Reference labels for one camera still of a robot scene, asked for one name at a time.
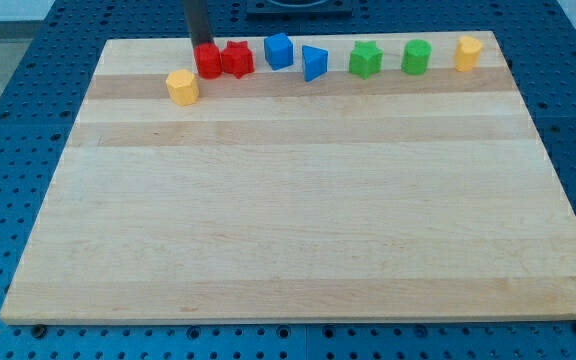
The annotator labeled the red star block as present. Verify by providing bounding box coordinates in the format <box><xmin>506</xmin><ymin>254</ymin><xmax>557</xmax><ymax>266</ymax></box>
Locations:
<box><xmin>220</xmin><ymin>41</ymin><xmax>255</xmax><ymax>78</ymax></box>

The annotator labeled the green star block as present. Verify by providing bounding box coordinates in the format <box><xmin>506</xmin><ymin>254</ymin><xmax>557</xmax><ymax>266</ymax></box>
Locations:
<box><xmin>348</xmin><ymin>40</ymin><xmax>383</xmax><ymax>79</ymax></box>

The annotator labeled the light wooden board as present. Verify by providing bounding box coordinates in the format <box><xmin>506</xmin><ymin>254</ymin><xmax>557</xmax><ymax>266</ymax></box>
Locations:
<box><xmin>0</xmin><ymin>31</ymin><xmax>576</xmax><ymax>325</ymax></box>

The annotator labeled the blue triangle block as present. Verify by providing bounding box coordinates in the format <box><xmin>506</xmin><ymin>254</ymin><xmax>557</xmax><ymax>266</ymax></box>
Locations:
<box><xmin>302</xmin><ymin>45</ymin><xmax>328</xmax><ymax>82</ymax></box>

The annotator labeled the blue cube block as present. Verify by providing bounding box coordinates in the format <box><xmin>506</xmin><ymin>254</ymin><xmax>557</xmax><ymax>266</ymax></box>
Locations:
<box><xmin>263</xmin><ymin>33</ymin><xmax>294</xmax><ymax>70</ymax></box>

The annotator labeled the yellow hexagon block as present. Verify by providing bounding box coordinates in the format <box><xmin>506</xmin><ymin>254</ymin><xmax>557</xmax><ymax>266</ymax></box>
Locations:
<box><xmin>165</xmin><ymin>69</ymin><xmax>199</xmax><ymax>106</ymax></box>

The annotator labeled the red cylinder block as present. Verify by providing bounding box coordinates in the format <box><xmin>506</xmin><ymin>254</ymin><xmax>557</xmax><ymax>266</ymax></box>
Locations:
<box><xmin>194</xmin><ymin>43</ymin><xmax>222</xmax><ymax>79</ymax></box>

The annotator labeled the green cylinder block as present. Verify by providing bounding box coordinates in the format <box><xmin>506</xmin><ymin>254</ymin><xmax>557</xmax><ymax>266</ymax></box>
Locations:
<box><xmin>401</xmin><ymin>39</ymin><xmax>432</xmax><ymax>75</ymax></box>

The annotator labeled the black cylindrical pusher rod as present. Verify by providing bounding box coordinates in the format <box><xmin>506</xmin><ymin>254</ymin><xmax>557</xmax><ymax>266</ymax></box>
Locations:
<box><xmin>182</xmin><ymin>0</ymin><xmax>214</xmax><ymax>47</ymax></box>

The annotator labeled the yellow heart block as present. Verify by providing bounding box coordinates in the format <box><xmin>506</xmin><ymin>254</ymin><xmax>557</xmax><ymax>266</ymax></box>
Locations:
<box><xmin>454</xmin><ymin>36</ymin><xmax>483</xmax><ymax>72</ymax></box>

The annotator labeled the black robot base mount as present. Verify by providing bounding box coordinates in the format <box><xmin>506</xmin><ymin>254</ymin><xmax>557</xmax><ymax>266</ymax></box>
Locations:
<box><xmin>246</xmin><ymin>0</ymin><xmax>354</xmax><ymax>16</ymax></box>

